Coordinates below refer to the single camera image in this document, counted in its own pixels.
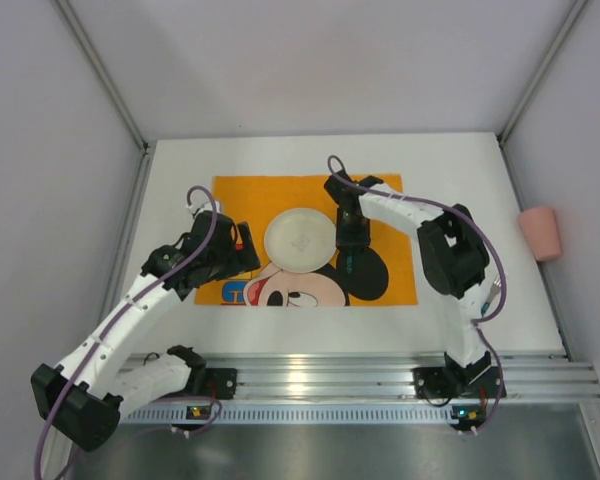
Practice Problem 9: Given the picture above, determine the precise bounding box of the spoon with patterned handle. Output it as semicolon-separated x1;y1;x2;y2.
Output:
342;248;357;275

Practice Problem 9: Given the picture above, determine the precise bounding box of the orange cartoon mouse placemat cloth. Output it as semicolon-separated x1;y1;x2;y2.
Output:
195;173;419;307

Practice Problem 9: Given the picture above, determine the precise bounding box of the cream round plate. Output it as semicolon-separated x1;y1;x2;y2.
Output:
264;208;336;274

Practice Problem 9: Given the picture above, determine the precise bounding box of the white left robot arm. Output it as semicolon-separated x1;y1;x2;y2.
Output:
31;210;260;452

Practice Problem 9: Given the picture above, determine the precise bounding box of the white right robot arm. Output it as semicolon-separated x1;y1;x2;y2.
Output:
324;169;496;371

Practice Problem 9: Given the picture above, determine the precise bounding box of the pink plastic cup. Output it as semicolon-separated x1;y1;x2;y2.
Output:
517;206;563;262

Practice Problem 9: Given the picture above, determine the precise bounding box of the left aluminium corner post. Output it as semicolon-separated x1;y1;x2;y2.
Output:
54;0;151;151

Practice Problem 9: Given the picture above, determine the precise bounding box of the aluminium corner post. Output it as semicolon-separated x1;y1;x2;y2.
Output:
54;0;151;151
497;0;594;144

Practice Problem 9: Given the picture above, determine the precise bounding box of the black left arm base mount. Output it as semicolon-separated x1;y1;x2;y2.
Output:
160;368;238;401

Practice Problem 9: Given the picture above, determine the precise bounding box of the aluminium front frame rail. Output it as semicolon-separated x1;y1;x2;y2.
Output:
59;352;600;404

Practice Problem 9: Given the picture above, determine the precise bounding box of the fork with patterned handle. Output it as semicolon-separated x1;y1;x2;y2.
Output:
481;277;502;317

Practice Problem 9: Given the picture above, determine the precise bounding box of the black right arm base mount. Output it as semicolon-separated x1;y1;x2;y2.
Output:
412;367;504;404

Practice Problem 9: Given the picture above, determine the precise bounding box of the slotted grey cable duct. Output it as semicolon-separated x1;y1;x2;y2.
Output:
79;404;586;426

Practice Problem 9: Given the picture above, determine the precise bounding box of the right aluminium corner post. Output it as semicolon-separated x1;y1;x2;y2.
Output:
497;0;594;144

